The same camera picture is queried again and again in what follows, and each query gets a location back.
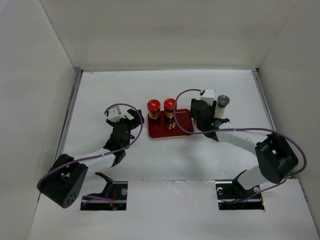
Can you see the red lid brown sauce bottle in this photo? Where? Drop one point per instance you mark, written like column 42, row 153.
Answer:
column 169, row 117

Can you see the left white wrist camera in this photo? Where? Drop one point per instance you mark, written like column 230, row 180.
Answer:
column 115, row 112

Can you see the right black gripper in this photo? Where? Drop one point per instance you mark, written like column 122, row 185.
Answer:
column 213, row 107

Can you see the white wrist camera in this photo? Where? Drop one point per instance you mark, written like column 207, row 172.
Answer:
column 115, row 112
column 208, row 95

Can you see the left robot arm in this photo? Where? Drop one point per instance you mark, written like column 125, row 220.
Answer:
column 62, row 184

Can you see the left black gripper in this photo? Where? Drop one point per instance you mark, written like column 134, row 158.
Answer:
column 135, row 122

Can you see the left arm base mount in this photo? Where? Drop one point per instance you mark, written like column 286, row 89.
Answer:
column 112, row 198

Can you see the clear cap salt grinder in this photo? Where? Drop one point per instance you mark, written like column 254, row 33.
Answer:
column 221, row 104

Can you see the red lid chili sauce jar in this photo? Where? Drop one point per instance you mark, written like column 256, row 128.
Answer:
column 154, row 108

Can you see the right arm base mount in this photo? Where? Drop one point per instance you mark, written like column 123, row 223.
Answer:
column 231, row 196

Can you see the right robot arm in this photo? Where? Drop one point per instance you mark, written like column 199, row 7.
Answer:
column 275, row 157

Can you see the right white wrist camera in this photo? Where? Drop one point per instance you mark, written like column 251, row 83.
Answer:
column 208, row 95

